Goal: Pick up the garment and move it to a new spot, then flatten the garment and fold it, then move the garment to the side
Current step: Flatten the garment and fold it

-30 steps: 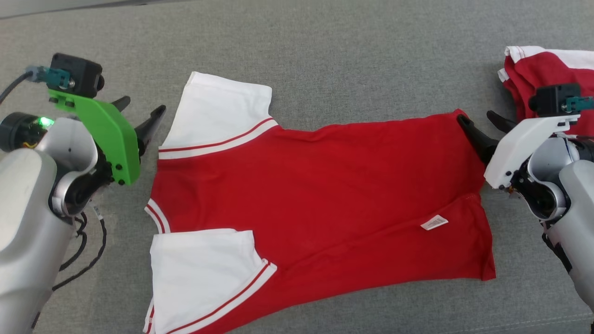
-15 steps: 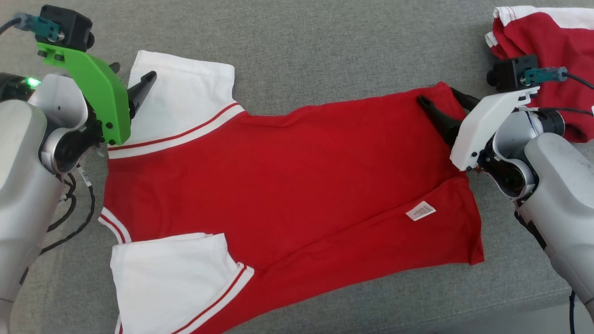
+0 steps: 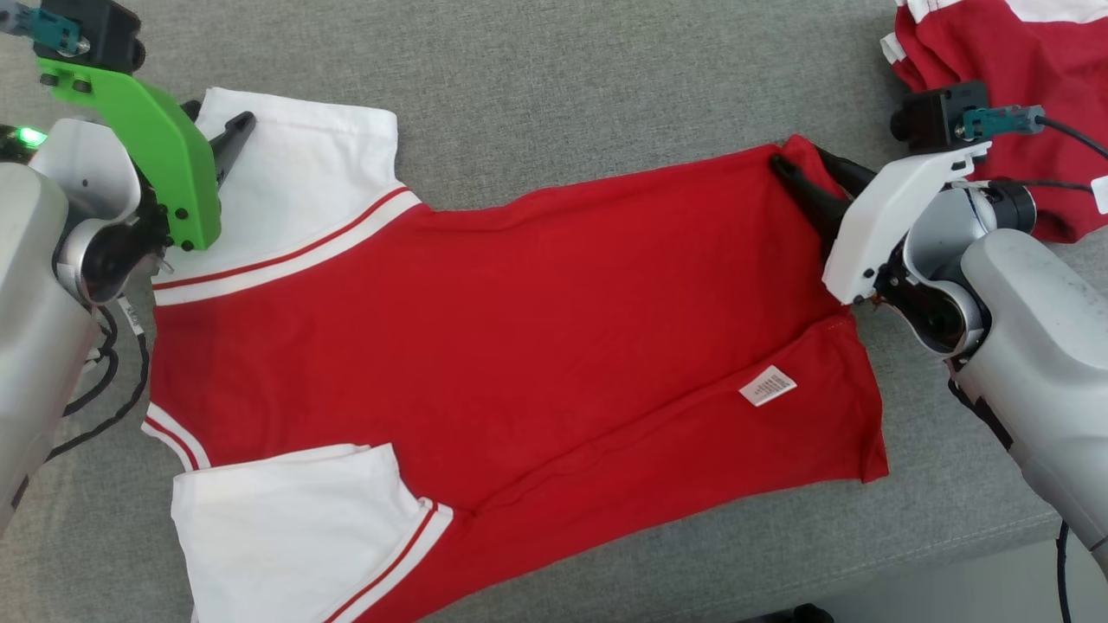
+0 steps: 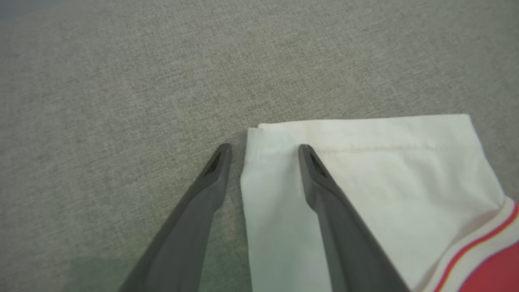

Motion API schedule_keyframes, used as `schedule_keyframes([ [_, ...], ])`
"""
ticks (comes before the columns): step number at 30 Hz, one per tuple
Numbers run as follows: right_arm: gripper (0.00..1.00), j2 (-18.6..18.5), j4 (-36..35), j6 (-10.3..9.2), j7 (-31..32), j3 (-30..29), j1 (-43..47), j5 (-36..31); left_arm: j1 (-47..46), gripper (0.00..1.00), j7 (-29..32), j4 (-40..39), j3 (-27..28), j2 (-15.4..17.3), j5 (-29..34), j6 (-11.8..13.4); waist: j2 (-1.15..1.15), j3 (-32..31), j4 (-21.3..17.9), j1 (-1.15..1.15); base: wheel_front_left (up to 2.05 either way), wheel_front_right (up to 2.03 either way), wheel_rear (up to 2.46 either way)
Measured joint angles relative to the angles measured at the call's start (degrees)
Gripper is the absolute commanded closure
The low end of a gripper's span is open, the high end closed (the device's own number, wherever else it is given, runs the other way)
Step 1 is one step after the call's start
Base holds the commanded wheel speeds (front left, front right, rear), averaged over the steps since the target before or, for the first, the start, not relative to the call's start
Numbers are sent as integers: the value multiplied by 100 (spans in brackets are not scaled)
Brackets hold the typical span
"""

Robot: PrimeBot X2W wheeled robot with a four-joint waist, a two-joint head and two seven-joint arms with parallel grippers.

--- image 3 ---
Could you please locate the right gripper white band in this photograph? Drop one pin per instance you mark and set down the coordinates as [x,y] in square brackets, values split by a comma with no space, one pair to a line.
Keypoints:
[883,212]

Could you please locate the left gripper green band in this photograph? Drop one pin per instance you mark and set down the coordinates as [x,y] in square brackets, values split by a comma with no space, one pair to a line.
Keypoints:
[164,156]

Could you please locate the red shorts with white stripes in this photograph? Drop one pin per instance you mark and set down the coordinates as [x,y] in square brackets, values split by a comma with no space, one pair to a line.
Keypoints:
[1021,61]

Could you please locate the red shirt with white sleeves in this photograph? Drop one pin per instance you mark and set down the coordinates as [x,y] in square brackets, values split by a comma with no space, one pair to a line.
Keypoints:
[519,329]

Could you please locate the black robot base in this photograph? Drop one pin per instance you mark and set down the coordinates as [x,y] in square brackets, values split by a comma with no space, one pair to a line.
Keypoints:
[801,614]

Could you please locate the grey fabric sofa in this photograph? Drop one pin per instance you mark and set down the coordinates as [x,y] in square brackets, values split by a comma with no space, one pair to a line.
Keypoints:
[563,104]

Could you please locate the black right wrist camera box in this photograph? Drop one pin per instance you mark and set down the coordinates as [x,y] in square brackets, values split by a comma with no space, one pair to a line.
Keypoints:
[935,117]

